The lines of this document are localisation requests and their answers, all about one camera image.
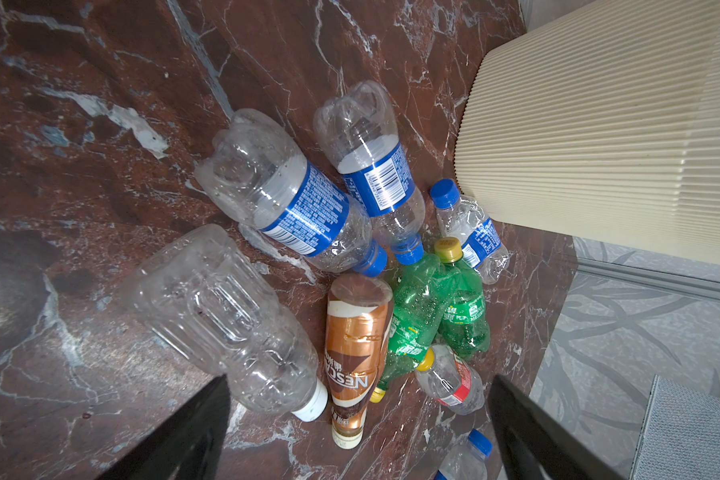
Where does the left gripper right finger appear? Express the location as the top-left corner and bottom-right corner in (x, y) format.
(488, 375), (620, 479)

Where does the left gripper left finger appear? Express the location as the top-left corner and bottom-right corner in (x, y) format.
(99, 375), (231, 479)

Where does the clear bottle blue label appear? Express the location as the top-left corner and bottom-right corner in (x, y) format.
(434, 429), (493, 480)
(313, 80), (426, 265)
(194, 109), (388, 277)

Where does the large clear bottle white cap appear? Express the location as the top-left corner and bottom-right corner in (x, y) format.
(118, 224), (328, 422)

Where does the cream ribbed waste bin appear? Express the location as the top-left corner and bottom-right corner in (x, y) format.
(454, 1), (720, 265)

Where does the clear bottle red label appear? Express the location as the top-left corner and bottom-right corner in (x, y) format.
(415, 344), (485, 415)

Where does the green bottle yellow cap right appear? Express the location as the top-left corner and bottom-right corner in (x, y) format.
(434, 237), (490, 361)

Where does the green bottle yellow cap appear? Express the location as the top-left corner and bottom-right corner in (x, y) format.
(434, 237), (490, 361)
(370, 253), (450, 403)

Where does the green bottle yellow cap left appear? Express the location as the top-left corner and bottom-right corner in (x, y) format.
(370, 253), (450, 403)

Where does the brown Nescafe coffee bottle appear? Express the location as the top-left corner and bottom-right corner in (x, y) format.
(324, 273), (394, 450)

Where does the small bottle blue cap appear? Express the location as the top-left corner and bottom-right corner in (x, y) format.
(429, 178), (511, 285)

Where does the white wire mesh basket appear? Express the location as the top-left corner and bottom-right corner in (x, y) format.
(629, 376), (720, 479)

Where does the aluminium frame bar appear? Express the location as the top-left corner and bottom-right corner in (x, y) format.
(578, 258), (720, 302)

